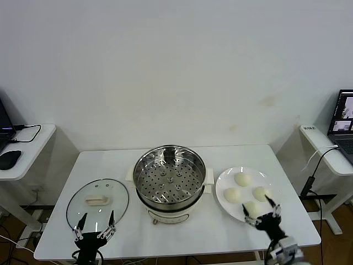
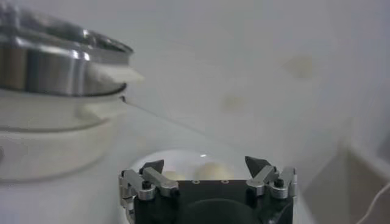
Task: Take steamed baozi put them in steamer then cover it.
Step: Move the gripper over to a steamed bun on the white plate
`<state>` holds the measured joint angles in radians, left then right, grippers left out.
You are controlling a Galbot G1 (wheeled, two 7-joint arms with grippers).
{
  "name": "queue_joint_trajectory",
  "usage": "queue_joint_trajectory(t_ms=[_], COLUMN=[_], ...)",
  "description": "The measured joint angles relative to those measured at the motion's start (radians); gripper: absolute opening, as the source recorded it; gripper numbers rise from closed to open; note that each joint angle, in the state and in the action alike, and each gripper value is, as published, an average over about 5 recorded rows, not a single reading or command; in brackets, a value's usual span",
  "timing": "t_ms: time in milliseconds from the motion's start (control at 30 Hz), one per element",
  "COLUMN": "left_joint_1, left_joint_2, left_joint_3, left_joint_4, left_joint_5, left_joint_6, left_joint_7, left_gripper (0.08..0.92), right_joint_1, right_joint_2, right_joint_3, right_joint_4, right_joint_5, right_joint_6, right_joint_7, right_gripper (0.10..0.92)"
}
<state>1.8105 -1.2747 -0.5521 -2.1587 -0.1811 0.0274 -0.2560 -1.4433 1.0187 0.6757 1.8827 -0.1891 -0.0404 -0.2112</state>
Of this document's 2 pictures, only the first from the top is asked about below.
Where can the round glass pot lid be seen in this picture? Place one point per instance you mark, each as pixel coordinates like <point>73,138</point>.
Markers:
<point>96,200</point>

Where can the white side desk with mouse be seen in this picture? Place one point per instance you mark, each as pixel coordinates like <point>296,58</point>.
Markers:
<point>33,149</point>

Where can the stainless steel steamer basket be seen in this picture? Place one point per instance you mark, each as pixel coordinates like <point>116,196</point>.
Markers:
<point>165,190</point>

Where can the black laptop with pink windows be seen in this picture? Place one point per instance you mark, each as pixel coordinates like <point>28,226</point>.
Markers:
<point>4,121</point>

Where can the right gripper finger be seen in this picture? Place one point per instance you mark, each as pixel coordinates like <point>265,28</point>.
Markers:
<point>247,216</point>
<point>277,211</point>

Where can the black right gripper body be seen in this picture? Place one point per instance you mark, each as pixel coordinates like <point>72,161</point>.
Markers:
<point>271,227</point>

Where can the white round plate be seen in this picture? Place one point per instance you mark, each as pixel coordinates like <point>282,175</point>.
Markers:
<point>226,176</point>

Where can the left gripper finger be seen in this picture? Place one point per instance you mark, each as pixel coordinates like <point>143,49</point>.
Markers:
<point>111,223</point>
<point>81,225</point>

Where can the black computer mouse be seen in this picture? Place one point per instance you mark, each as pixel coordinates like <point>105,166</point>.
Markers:
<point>9,159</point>

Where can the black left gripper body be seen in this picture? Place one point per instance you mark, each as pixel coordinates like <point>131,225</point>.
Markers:
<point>91,243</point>

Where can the white steamed baozi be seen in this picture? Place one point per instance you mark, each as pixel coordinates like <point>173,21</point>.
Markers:
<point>233,195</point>
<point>253,208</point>
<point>243,180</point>
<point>260,193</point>

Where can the grey laptop with dark screen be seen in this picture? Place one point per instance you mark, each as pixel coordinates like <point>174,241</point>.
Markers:
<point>343,110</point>

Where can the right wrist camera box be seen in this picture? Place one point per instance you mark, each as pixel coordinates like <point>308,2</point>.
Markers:
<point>288,248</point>

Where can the white side desk with label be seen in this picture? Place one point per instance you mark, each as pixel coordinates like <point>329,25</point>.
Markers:
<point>317,138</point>

